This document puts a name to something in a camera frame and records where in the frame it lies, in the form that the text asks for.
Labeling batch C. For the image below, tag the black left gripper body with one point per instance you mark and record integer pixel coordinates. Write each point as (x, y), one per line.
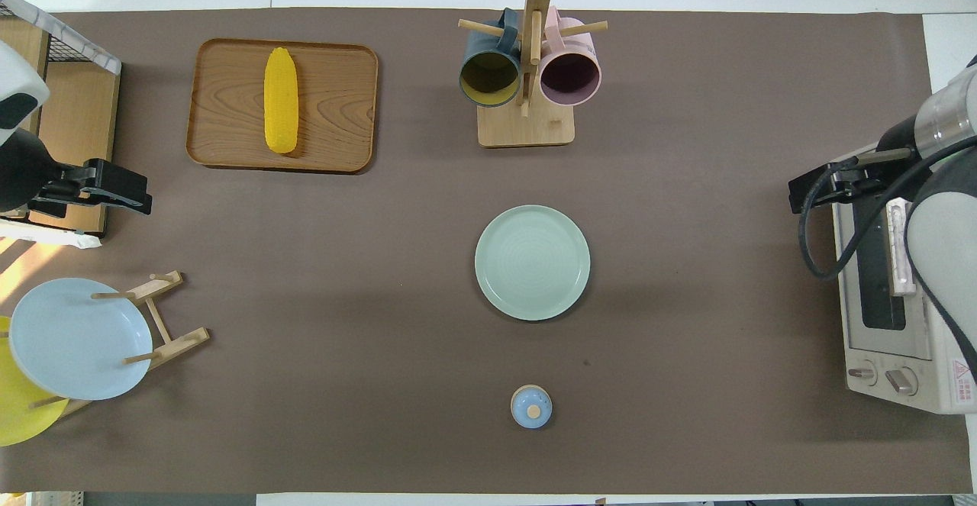
(19, 174)

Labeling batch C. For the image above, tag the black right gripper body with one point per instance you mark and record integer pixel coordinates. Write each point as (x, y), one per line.
(901, 143)

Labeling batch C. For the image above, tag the glass oven door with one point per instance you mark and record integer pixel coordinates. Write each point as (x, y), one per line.
(870, 292)

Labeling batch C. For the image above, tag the yellow corn cob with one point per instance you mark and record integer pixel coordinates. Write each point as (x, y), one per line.
(281, 101)

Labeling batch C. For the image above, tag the pale green plate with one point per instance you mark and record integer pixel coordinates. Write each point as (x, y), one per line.
(533, 262)

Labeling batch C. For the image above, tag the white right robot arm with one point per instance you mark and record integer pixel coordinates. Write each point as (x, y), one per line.
(946, 239)

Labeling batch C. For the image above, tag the white toaster oven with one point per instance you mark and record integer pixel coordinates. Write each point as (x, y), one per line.
(943, 399)

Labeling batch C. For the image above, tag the light blue plate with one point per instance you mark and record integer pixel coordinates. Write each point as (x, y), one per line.
(76, 338)

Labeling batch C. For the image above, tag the wooden plate rack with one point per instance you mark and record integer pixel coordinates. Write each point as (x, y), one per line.
(179, 342)

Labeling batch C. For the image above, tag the brown table mat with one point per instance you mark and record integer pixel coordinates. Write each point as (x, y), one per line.
(687, 71)

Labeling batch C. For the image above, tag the wooden tray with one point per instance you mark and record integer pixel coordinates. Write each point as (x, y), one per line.
(343, 105)

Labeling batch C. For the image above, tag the yellow plate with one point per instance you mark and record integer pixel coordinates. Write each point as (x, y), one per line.
(19, 418)

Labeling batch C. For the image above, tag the pink mug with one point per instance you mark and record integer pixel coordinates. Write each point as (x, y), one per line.
(569, 75)

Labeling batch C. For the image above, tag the wooden mug rack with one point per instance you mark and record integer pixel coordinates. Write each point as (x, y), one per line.
(527, 128)

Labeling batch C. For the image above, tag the dark blue mug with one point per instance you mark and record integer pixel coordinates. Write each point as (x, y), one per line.
(488, 78)

